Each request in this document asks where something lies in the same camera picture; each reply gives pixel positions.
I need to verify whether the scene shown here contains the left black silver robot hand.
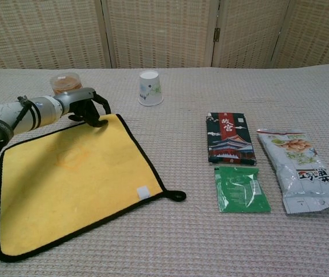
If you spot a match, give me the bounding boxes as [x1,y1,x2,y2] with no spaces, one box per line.
[53,87,112,129]

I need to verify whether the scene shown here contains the yellow cloth with black trim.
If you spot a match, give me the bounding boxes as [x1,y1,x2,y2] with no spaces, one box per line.
[0,113,188,263]

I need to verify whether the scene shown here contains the clear jar brown contents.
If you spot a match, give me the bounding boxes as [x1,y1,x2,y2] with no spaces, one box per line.
[50,72,83,96]

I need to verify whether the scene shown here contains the white paper cup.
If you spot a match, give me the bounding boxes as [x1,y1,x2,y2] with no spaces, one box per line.
[137,70,165,107]

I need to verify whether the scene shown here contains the woven folding screen panel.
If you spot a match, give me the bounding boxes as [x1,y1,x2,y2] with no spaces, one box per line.
[100,0,220,69]
[270,0,329,69]
[211,0,291,69]
[0,0,110,70]

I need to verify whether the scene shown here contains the dark palace print box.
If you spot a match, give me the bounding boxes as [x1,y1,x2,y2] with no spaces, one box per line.
[204,111,259,167]

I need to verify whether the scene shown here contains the beige woven tablecloth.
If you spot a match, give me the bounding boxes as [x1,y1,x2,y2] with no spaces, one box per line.
[0,67,329,277]

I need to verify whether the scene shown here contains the green foil packet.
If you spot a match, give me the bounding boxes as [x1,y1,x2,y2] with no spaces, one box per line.
[214,165,272,214]

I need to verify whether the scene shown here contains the white snack bag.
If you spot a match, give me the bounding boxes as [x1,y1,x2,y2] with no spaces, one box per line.
[256,128,329,216]

